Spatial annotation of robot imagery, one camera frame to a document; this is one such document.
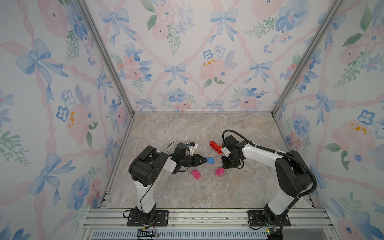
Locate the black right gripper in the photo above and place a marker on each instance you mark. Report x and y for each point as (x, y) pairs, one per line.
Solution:
(225, 165)

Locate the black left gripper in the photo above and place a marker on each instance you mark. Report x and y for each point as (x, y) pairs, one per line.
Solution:
(195, 160)

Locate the blue lego brick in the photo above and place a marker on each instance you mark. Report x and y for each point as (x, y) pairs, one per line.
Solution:
(210, 160)

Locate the pink lego brick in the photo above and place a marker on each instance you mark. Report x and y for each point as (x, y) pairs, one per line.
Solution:
(196, 174)
(219, 172)

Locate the red long lego brick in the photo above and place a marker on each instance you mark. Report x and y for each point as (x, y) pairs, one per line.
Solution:
(216, 147)

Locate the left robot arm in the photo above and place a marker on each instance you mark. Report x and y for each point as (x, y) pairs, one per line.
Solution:
(145, 170)

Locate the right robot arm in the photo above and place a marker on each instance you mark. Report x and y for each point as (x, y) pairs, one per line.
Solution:
(295, 178)

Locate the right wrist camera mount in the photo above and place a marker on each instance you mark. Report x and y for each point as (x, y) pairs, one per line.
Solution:
(226, 152)

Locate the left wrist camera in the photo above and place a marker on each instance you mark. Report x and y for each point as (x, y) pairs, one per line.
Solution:
(192, 147)

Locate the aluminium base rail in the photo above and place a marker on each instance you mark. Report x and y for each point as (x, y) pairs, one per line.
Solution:
(207, 224)

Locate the aluminium corner post left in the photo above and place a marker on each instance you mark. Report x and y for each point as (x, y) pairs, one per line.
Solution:
(95, 34)

